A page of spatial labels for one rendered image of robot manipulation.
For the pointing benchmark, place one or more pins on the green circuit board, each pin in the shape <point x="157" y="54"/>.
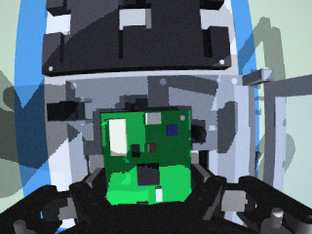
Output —
<point x="147" y="156"/>

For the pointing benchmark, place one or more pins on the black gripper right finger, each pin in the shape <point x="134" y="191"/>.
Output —
<point x="276" y="212"/>

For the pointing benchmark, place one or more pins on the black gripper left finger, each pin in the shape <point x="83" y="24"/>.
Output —
<point x="24" y="217"/>

